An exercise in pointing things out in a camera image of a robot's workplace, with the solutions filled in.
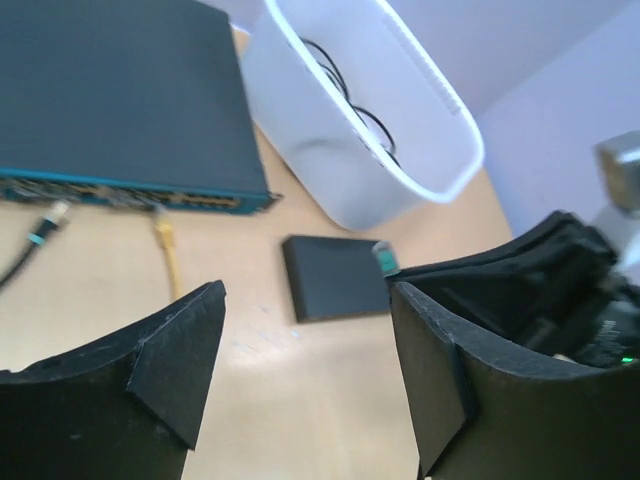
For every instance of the large teal rack switch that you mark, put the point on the large teal rack switch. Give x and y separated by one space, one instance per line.
137 104

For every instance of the white plastic tub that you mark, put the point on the white plastic tub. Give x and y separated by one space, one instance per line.
358 110

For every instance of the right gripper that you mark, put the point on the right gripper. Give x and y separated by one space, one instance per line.
555 290

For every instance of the small black network switch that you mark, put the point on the small black network switch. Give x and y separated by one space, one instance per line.
333 278

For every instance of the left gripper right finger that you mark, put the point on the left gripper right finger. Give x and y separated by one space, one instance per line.
483 407

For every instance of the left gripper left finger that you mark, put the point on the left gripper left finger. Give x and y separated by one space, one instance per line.
128 405

